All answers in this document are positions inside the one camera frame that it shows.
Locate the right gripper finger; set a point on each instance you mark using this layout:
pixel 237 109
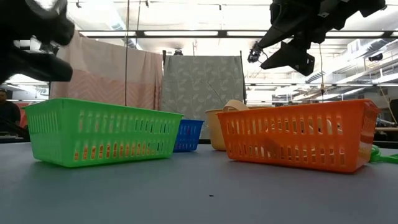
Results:
pixel 273 35
pixel 292 59

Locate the green rubber band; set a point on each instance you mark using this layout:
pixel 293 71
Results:
pixel 376 154

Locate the green slotted plastic basket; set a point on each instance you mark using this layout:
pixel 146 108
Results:
pixel 59 133

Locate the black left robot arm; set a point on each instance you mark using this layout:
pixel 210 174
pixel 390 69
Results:
pixel 31 65

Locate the orange slotted plastic basket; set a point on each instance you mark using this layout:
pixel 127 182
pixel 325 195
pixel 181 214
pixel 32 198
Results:
pixel 295 109

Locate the black ceiling device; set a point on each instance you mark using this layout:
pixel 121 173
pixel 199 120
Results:
pixel 375 57

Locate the grey leaf-print cloth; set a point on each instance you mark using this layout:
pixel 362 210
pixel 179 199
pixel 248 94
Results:
pixel 202 84

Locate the black dome lamp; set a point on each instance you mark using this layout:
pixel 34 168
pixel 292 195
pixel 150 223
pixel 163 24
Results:
pixel 178 53

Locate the yellow plastic basket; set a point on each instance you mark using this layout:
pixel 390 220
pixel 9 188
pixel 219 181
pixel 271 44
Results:
pixel 216 133

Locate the blue plastic basket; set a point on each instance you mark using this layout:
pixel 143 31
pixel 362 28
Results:
pixel 188 137

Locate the pink zigzag cloth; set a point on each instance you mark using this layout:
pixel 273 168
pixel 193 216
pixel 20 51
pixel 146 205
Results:
pixel 102 71

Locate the person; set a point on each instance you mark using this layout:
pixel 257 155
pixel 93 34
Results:
pixel 7 115

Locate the black hanging camera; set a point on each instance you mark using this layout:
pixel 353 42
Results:
pixel 254 54

